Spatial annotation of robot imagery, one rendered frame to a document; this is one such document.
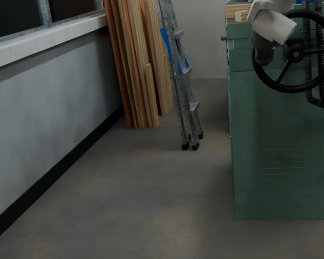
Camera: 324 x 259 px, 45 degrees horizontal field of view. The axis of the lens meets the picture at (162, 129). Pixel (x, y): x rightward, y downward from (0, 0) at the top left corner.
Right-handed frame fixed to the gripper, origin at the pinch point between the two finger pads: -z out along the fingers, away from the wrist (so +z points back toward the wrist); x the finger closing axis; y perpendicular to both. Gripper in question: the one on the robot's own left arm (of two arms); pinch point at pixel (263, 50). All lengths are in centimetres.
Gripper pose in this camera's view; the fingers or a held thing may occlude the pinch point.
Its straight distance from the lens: 135.1
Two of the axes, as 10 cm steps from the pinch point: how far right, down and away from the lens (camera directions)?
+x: 0.1, -9.9, 1.3
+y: -9.9, 0.1, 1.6
